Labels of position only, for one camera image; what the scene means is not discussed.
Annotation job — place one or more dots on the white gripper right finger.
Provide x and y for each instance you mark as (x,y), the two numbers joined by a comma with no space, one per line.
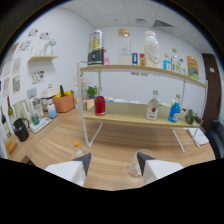
(156,168)

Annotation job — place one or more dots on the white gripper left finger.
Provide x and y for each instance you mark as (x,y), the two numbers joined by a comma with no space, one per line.
(71,170)

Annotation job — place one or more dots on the clear bottle orange cap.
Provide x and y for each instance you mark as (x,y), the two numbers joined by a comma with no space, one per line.
(78,150)

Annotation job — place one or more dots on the blue liquid bottle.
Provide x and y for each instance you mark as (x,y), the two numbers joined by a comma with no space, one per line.
(174,112)

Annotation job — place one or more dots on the white milk bottle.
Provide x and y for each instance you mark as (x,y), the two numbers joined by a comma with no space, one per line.
(152,51)

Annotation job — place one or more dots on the clear jar with beige lid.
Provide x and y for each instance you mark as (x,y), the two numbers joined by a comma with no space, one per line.
(124,48)

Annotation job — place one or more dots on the green cup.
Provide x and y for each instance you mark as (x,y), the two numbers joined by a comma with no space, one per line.
(35,118)

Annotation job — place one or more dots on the two-tier wooden shelf rack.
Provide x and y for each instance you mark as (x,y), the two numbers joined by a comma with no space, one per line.
(133,115)

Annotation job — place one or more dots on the clear bottle red label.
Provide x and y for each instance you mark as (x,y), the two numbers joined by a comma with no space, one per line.
(152,110)

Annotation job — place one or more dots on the glass jar of limes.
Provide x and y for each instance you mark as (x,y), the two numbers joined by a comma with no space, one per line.
(190,117)

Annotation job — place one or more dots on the small pale blue bottle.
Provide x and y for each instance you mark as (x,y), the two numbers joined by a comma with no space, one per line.
(52,111)

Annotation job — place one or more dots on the black kettle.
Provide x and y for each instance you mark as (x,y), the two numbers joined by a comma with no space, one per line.
(21,130)

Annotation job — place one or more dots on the black chair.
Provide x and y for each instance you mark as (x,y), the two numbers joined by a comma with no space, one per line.
(216,138)

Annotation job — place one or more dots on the red liquid bottle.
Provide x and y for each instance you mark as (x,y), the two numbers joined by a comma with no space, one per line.
(100,106)

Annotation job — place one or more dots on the clear pitcher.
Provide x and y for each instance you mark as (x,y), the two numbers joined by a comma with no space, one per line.
(21,110)

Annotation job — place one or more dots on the wine bottle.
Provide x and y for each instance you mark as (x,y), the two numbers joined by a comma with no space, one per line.
(5,125)
(11,111)

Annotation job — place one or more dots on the green potted plant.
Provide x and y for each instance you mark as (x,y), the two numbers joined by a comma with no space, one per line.
(92,91)

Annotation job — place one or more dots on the brown door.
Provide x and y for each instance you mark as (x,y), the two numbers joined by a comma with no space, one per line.
(211,90)

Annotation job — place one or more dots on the small water bottle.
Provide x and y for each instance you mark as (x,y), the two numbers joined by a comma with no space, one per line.
(182,67)

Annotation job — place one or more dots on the teal bottle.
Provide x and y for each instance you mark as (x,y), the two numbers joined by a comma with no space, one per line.
(166,64)

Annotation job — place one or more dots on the clear bottle green cap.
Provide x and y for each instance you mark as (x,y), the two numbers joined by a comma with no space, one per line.
(175,62)

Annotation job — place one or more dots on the small pink bottle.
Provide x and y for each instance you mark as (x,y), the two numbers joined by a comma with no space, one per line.
(106,60)

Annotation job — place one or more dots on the black and yellow can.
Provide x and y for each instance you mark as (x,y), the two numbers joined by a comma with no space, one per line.
(95,48)

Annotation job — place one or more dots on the white figurine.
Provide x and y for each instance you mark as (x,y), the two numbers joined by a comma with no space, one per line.
(50,46)

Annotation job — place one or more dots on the wooden wall shelf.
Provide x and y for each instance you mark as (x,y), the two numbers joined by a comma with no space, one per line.
(42,58)

